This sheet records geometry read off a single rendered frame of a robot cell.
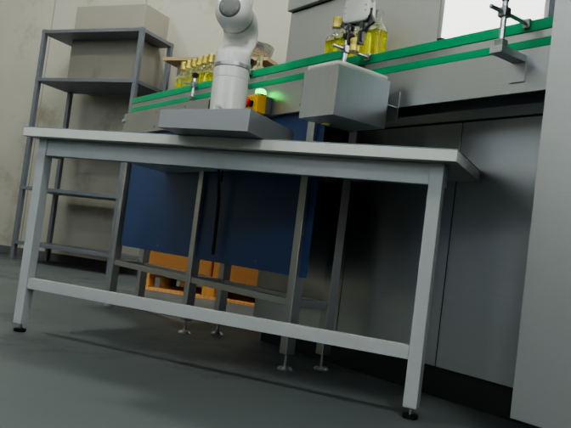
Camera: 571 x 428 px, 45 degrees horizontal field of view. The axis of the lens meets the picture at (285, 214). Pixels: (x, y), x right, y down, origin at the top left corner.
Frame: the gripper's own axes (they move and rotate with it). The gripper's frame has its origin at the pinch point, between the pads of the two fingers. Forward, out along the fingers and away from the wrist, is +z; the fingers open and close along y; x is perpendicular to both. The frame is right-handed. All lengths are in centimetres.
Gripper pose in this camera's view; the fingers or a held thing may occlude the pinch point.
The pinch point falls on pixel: (355, 38)
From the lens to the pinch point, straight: 235.0
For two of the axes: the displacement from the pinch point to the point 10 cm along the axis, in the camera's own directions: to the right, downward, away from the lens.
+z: -1.3, 9.9, -0.6
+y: -7.4, -0.5, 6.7
